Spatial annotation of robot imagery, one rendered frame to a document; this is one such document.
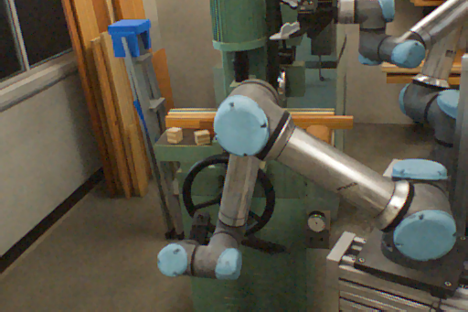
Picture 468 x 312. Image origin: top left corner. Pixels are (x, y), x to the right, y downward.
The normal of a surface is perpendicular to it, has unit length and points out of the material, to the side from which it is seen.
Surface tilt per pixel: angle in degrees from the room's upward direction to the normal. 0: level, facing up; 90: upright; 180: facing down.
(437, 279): 0
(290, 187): 90
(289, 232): 90
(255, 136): 86
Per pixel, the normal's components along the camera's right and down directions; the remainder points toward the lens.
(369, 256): -0.07, -0.92
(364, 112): -0.28, 0.40
